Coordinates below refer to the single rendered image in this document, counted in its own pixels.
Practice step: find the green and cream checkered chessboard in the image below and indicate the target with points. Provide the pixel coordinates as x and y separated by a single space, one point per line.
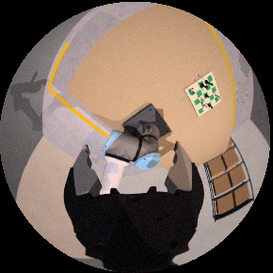
196 98

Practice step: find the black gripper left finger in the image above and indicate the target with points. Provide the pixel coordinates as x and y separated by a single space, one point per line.
81 186

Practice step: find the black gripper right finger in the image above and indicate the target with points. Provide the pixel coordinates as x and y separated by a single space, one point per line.
184 181

